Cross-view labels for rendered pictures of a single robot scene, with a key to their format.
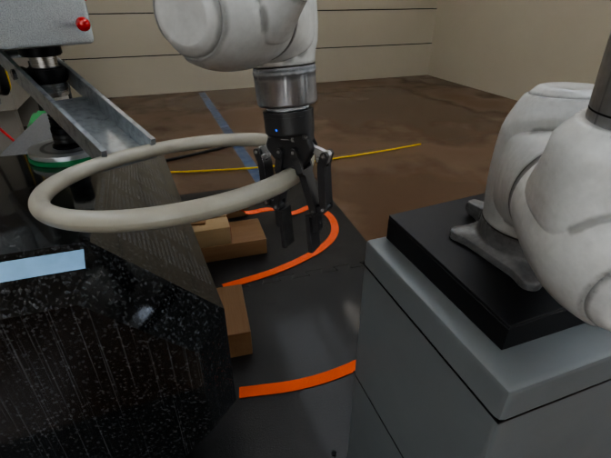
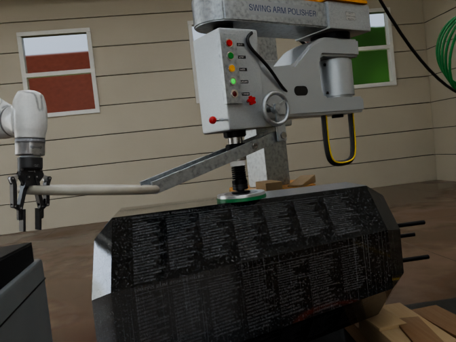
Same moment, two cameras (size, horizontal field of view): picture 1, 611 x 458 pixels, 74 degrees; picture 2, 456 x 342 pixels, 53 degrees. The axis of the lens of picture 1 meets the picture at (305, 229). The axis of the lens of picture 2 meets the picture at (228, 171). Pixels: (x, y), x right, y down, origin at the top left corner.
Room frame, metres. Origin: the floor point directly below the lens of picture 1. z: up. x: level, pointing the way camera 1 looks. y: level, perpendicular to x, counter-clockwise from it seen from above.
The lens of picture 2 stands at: (1.53, -1.27, 1.06)
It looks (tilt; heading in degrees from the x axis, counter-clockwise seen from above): 3 degrees down; 102
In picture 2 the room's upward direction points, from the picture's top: 6 degrees counter-clockwise
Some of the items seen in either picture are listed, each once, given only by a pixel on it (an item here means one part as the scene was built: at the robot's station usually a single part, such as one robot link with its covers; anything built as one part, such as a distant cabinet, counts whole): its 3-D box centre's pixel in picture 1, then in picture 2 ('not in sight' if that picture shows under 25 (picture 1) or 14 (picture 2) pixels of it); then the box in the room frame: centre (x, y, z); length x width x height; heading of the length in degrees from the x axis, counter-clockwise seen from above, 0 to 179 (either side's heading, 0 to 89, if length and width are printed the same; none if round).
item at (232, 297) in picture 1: (232, 319); not in sight; (1.26, 0.30, 0.07); 0.30 x 0.12 x 0.12; 15
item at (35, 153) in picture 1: (69, 147); (241, 194); (1.16, 0.69, 0.84); 0.21 x 0.21 x 0.01
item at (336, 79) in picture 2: not in sight; (334, 79); (1.62, 1.16, 1.34); 0.19 x 0.19 x 0.20
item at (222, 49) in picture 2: not in sight; (229, 69); (1.19, 0.57, 1.37); 0.08 x 0.03 x 0.28; 46
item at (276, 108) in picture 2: not in sight; (271, 109); (1.33, 0.70, 1.20); 0.15 x 0.10 x 0.15; 46
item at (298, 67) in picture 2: not in sight; (298, 87); (1.45, 0.96, 1.30); 0.74 x 0.23 x 0.49; 46
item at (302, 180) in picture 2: not in sight; (301, 180); (1.39, 1.53, 0.80); 0.20 x 0.10 x 0.05; 68
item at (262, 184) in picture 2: not in sight; (269, 185); (1.20, 1.38, 0.81); 0.20 x 0.10 x 0.05; 115
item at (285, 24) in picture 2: not in sight; (283, 22); (1.41, 0.94, 1.62); 0.96 x 0.25 x 0.17; 46
